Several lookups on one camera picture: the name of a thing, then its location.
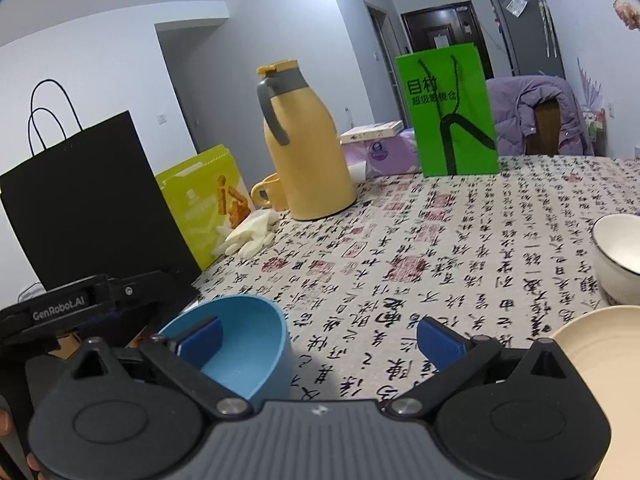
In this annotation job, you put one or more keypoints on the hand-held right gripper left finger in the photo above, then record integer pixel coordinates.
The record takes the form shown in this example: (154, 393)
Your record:
(200, 342)

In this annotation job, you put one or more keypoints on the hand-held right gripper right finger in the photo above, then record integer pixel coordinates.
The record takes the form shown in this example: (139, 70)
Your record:
(439, 342)

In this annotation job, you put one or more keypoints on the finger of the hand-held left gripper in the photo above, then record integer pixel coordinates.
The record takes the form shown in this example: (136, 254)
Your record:
(150, 292)

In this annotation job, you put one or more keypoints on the blue bowl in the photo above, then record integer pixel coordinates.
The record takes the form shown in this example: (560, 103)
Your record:
(250, 350)

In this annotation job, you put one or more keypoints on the cream plate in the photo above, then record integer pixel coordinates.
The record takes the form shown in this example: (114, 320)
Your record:
(605, 360)

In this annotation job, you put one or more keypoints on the white bowl black rim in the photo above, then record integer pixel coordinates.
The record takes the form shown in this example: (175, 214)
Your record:
(620, 245)

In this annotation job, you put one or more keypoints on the person's left hand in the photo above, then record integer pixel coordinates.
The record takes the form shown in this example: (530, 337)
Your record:
(5, 421)

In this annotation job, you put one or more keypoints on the yellow-green snack box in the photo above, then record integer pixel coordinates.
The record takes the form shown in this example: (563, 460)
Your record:
(195, 200)

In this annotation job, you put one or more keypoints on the calligraphy printed tablecloth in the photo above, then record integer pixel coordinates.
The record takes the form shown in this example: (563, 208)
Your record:
(425, 240)

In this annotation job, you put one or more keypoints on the black paper bag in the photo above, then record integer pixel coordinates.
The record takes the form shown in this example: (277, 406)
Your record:
(90, 200)

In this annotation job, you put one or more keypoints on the white rubber gloves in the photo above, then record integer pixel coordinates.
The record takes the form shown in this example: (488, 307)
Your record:
(250, 235)

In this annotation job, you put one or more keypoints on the yellow mug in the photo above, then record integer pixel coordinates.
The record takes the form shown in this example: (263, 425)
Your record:
(272, 192)

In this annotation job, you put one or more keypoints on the purple tissue pack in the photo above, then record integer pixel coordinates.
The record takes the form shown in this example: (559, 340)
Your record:
(390, 157)

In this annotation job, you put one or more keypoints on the yellow thermos jug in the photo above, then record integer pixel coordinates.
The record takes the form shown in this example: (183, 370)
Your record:
(310, 160)

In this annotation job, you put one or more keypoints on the white flat box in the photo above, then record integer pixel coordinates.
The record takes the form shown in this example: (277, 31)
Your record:
(372, 131)

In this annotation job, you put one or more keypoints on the purple padded jacket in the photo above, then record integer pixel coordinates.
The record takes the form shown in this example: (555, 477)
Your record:
(510, 120)

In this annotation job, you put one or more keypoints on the wooden chair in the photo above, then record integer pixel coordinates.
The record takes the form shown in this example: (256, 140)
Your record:
(545, 130)

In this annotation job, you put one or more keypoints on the green paper bag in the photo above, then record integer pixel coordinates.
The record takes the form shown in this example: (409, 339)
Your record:
(450, 90)

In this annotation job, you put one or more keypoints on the dark entrance door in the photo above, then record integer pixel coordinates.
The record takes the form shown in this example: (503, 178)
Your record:
(435, 30)

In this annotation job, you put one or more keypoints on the grey refrigerator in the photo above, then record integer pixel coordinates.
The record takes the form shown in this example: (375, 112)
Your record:
(520, 40)

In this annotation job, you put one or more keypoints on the white umbrella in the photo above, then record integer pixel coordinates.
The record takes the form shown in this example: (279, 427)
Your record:
(546, 25)

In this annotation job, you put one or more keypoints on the purple wall sticker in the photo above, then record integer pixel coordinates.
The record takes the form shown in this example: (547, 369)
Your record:
(590, 85)

